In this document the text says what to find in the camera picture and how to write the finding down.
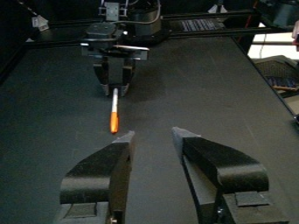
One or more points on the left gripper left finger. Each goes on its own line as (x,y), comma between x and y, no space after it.
(98,175)

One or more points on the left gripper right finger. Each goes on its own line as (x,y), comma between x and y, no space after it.
(230,172)

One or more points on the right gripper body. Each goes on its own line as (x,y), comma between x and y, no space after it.
(103,43)

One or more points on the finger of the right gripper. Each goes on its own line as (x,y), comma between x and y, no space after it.
(129,73)
(102,74)

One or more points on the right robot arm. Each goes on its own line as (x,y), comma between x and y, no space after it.
(145,20)

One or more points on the grey marker pen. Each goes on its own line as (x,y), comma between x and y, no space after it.
(114,116)

